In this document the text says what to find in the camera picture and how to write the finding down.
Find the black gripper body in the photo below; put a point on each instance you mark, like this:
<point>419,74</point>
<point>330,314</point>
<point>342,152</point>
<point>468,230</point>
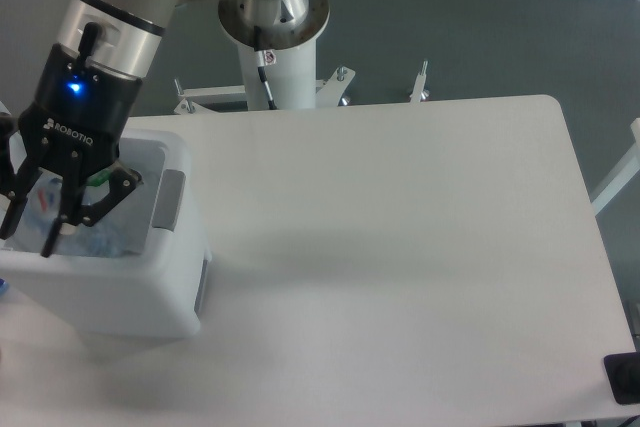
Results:
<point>78,108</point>

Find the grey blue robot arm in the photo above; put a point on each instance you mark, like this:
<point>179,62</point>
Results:
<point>133,31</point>

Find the white trash can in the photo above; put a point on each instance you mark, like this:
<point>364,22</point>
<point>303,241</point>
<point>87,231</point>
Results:
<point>140,270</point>

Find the blue object at left edge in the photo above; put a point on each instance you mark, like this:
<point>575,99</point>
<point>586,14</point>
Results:
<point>4,286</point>

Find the clear plastic water bottle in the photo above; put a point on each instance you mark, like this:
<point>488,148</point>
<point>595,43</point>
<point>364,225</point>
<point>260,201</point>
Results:
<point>122,231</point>

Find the black device at table edge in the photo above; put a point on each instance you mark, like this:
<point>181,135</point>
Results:
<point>623,375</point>

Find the white plastic bag wrapper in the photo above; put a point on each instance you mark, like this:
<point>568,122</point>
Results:
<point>104,176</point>

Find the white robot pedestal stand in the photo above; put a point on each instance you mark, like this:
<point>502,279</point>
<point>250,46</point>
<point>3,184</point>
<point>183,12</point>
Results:
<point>287,82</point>

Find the white frame at right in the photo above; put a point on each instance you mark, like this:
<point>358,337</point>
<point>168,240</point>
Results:
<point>619,176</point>

